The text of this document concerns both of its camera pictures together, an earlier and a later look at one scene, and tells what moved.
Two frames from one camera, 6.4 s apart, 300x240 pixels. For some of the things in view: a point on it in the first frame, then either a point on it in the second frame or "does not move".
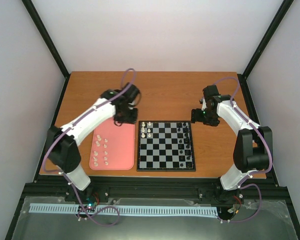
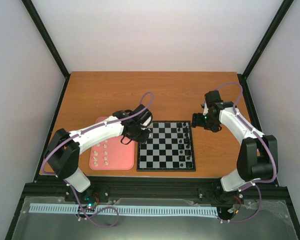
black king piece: [186, 141] does not move
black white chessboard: [165, 145] does not move
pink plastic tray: [113, 147] does not move
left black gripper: [133, 120] → [141, 140]
